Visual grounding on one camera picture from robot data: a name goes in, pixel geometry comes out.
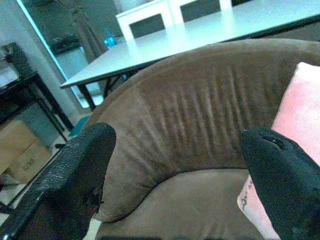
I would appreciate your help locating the blue glass vase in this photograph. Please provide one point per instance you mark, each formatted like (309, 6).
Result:
(109, 39)

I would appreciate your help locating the white dining chair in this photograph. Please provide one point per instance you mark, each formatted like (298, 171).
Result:
(143, 21)
(200, 10)

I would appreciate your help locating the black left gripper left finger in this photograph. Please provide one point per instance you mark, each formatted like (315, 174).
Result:
(72, 172)

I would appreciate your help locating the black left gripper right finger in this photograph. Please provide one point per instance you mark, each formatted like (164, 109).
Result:
(282, 180)

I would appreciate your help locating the black console table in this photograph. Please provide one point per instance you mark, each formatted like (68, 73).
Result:
(30, 100)

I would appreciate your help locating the brown curtain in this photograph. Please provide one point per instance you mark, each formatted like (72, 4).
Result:
(86, 32)

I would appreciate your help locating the cardboard box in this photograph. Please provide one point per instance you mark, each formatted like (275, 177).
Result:
(20, 152)

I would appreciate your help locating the brown suede sofa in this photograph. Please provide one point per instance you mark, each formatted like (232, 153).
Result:
(200, 125)

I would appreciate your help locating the pink pillow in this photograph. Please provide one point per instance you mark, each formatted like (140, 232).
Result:
(297, 112)

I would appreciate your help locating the grey dining table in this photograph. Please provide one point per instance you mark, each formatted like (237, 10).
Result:
(200, 37)

